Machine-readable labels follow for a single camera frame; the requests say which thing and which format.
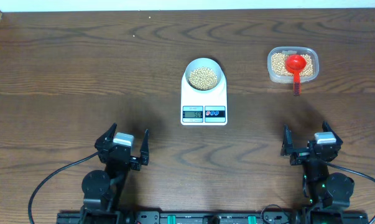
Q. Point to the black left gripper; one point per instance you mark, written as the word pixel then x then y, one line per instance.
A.
pixel 134 162

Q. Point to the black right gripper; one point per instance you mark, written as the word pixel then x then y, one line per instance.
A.
pixel 287 147

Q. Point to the red plastic measuring scoop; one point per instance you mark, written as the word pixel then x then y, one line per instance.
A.
pixel 295 64

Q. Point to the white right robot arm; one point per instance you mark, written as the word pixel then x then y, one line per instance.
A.
pixel 329 194

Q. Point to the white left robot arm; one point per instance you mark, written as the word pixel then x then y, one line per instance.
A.
pixel 102 188

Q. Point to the white digital kitchen scale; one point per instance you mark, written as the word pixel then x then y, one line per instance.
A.
pixel 204 108

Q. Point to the soybeans in grey bowl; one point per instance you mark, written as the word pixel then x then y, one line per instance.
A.
pixel 203 78

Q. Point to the grey plastic bowl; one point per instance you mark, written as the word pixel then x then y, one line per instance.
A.
pixel 204 62

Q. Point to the clear plastic container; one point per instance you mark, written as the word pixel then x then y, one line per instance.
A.
pixel 292 51

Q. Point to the pile of soybeans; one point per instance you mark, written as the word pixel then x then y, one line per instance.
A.
pixel 278 65

